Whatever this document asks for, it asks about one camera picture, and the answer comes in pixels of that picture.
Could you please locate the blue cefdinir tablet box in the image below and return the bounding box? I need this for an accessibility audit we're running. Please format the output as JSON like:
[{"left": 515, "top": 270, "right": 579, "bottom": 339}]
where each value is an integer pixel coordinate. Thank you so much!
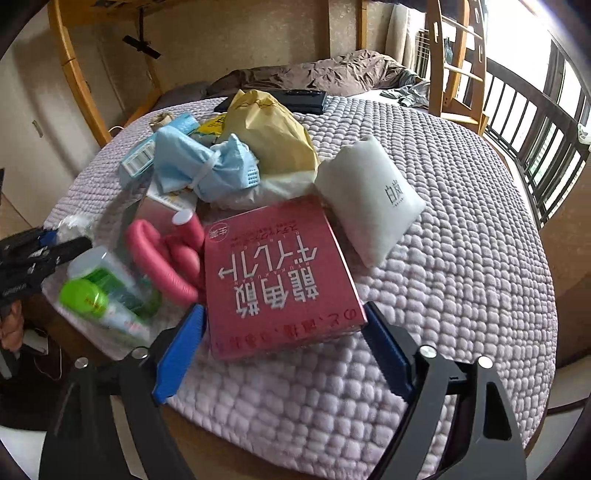
[{"left": 118, "top": 113, "right": 199, "bottom": 189}]

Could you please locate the blue face mask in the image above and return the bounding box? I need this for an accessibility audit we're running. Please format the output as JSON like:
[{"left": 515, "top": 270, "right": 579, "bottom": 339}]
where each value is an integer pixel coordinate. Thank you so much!
[{"left": 153, "top": 126, "right": 260, "bottom": 203}]

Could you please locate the yellow snack packet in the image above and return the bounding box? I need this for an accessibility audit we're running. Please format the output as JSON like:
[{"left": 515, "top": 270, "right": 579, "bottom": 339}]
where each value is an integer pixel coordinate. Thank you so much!
[{"left": 197, "top": 113, "right": 226, "bottom": 137}]

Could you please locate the green doublemint gum case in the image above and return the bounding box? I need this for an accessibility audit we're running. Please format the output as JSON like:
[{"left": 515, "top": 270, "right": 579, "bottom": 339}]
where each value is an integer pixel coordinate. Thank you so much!
[{"left": 58, "top": 246, "right": 161, "bottom": 344}]

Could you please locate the person left hand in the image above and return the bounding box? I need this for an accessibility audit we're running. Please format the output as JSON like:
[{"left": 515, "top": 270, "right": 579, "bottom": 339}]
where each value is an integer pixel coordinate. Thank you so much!
[{"left": 1, "top": 301, "right": 24, "bottom": 352}]

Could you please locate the black flat box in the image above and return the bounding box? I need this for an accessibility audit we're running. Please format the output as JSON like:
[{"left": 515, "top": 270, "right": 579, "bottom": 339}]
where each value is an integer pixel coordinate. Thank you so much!
[{"left": 212, "top": 89, "right": 329, "bottom": 115}]

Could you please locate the black clamp mount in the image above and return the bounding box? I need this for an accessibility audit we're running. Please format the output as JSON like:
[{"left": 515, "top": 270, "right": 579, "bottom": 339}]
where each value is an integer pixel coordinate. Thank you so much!
[{"left": 122, "top": 7, "right": 161, "bottom": 60}]

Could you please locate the dark window railing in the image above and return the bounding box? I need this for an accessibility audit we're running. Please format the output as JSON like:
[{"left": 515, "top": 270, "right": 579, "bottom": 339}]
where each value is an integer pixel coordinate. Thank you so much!
[{"left": 485, "top": 52, "right": 590, "bottom": 228}]

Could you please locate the grey green clothing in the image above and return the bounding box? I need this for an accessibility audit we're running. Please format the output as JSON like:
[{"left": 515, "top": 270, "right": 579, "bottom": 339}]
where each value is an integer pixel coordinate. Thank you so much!
[{"left": 381, "top": 80, "right": 430, "bottom": 110}]

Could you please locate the white crumpled tissue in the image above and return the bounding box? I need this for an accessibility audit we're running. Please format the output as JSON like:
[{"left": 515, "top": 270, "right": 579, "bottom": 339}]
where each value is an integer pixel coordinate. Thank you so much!
[{"left": 56, "top": 214, "right": 95, "bottom": 243}]

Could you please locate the red medicine box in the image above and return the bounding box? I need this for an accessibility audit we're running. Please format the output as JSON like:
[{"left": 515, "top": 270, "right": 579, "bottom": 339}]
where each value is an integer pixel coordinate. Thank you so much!
[{"left": 204, "top": 195, "right": 367, "bottom": 361}]

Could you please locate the yellow paper bag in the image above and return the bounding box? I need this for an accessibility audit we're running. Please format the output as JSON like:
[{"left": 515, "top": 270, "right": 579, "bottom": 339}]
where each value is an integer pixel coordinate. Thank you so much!
[{"left": 219, "top": 90, "right": 320, "bottom": 176}]

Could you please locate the grey pillow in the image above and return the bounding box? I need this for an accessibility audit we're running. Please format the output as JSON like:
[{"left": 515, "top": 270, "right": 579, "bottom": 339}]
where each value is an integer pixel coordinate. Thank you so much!
[{"left": 151, "top": 82, "right": 209, "bottom": 111}]

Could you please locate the wooden upper bunk frame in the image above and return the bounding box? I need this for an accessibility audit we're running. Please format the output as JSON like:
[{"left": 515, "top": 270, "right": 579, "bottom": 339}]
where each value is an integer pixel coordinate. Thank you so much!
[{"left": 45, "top": 0, "right": 195, "bottom": 149}]

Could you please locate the wooden bunk ladder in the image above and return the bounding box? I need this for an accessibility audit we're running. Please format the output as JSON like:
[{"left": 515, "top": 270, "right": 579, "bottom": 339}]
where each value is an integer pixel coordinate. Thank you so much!
[{"left": 426, "top": 0, "right": 488, "bottom": 135}]

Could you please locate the white charcoal pouch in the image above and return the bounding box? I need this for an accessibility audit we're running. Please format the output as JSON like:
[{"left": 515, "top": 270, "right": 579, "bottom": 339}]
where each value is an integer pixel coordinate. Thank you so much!
[{"left": 315, "top": 135, "right": 426, "bottom": 267}]

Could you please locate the white barcode box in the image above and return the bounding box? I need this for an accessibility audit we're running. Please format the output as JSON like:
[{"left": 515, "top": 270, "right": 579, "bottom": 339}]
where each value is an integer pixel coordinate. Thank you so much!
[{"left": 135, "top": 181, "right": 197, "bottom": 235}]

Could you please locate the pink plastic tube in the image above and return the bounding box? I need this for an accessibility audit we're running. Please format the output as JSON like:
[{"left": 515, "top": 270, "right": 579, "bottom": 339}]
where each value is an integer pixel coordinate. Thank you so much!
[{"left": 125, "top": 209, "right": 206, "bottom": 306}]

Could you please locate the pink quilted bed blanket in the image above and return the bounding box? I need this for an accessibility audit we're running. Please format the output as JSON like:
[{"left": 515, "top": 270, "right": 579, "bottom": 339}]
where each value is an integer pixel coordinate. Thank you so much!
[{"left": 41, "top": 95, "right": 559, "bottom": 480}]

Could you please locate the beige bandage roll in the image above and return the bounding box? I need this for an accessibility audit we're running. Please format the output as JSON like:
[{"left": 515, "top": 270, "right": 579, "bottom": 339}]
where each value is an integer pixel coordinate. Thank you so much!
[{"left": 149, "top": 111, "right": 174, "bottom": 133}]

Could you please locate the brown crumpled duvet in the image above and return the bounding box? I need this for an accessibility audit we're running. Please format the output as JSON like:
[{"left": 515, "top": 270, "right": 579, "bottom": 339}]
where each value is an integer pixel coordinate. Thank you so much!
[{"left": 206, "top": 49, "right": 421, "bottom": 98}]

